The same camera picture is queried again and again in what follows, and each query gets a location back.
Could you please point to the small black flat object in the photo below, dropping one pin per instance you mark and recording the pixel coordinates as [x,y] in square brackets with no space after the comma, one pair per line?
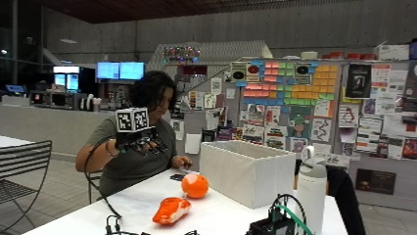
[178,177]

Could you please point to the round orange plush toy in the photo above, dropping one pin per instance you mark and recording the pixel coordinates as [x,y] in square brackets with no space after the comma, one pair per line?
[195,186]

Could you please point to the the person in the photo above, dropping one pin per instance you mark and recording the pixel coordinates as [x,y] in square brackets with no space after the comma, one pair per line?
[131,163]

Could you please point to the white marker cube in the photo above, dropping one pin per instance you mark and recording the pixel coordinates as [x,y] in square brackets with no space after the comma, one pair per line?
[133,119]

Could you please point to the white ribbed storage box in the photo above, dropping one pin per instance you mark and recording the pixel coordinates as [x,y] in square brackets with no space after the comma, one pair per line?
[249,173]

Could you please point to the orange and white plush toy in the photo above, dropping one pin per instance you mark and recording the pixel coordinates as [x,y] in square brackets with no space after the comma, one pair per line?
[171,210]

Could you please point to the white pitchers on counter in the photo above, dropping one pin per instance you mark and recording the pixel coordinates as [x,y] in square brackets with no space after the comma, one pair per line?
[90,103]

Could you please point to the grey service counter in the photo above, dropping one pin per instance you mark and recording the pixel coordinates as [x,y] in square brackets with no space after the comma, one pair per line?
[47,125]

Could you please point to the silver microwave oven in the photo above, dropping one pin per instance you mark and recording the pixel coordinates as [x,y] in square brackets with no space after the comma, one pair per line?
[57,99]

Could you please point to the black electronics box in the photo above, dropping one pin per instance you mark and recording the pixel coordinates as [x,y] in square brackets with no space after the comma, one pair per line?
[271,226]

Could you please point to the lit drinks fridge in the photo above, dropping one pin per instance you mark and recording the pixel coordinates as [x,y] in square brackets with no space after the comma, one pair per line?
[70,80]

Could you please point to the black metal slatted chair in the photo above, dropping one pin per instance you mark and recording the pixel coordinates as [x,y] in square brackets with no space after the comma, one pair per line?
[25,160]

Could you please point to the white water bottle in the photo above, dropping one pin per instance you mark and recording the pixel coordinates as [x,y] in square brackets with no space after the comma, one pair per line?
[311,196]

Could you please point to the group of coloured sticky notes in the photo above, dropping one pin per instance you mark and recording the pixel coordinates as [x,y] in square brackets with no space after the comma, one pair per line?
[305,88]

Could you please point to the penguin drawing poster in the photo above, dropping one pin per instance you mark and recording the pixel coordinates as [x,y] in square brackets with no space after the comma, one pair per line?
[349,116]

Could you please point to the white round container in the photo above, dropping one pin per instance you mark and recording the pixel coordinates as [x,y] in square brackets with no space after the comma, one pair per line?
[310,55]

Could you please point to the dark framed poster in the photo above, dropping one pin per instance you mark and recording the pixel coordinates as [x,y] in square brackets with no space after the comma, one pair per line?
[376,181]

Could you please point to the grey notice board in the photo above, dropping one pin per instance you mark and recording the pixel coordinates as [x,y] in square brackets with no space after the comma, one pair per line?
[383,153]

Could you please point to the tall black poster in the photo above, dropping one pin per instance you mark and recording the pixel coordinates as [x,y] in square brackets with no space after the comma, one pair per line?
[359,81]

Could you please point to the row of red containers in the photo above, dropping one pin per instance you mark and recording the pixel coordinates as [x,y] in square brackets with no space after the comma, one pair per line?
[354,56]

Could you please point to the white cardboard box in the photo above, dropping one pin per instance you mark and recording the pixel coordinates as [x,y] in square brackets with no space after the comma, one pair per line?
[392,52]

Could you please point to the person's black seat frame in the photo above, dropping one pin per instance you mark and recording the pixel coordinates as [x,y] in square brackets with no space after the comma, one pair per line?
[93,186]

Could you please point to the blue wall monitor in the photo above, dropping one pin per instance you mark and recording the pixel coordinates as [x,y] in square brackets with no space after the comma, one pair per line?
[131,70]
[107,70]

